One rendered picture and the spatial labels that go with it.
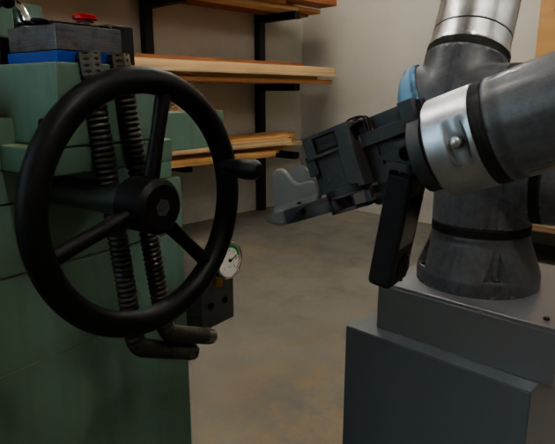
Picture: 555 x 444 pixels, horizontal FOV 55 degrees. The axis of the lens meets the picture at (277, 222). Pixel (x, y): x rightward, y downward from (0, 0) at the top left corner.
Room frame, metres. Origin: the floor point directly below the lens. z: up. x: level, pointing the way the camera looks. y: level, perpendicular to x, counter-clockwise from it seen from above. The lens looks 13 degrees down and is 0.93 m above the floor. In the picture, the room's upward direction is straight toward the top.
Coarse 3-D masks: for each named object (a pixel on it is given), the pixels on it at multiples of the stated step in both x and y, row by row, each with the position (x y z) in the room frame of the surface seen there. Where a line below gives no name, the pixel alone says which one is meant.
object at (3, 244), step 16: (176, 176) 0.85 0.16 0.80; (0, 208) 0.62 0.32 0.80; (64, 208) 0.68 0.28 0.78; (80, 208) 0.70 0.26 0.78; (0, 224) 0.61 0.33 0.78; (64, 224) 0.68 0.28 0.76; (80, 224) 0.70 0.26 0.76; (96, 224) 0.72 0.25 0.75; (0, 240) 0.61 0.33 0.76; (16, 240) 0.63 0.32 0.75; (64, 240) 0.68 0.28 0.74; (0, 256) 0.61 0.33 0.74; (16, 256) 0.63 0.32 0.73; (80, 256) 0.70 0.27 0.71; (0, 272) 0.61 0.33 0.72; (16, 272) 0.62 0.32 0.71
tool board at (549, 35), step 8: (544, 0) 3.37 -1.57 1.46; (552, 0) 3.34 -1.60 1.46; (544, 8) 3.37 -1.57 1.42; (552, 8) 3.34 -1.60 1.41; (544, 16) 3.36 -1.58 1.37; (552, 16) 3.33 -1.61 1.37; (544, 24) 3.36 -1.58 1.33; (552, 24) 3.33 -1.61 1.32; (544, 32) 3.36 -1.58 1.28; (552, 32) 3.32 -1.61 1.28; (536, 40) 3.38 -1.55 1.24; (544, 40) 3.35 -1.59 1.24; (552, 40) 3.32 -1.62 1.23; (536, 48) 3.38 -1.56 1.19; (544, 48) 3.35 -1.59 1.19; (552, 48) 3.32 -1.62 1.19; (536, 56) 3.38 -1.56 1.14
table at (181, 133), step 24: (0, 120) 0.63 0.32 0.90; (168, 120) 0.83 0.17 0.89; (192, 120) 0.87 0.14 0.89; (0, 144) 0.62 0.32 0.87; (24, 144) 0.62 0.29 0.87; (120, 144) 0.64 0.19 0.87; (144, 144) 0.67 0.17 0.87; (168, 144) 0.71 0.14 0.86; (192, 144) 0.87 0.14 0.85; (0, 168) 0.62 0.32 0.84; (72, 168) 0.59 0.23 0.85; (96, 168) 0.61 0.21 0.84
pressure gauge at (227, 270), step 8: (232, 248) 0.85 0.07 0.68; (240, 248) 0.87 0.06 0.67; (232, 256) 0.85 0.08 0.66; (240, 256) 0.87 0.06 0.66; (224, 264) 0.84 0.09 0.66; (232, 264) 0.85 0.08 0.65; (240, 264) 0.87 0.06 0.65; (224, 272) 0.84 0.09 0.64; (232, 272) 0.85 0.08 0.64; (216, 280) 0.86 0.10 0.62
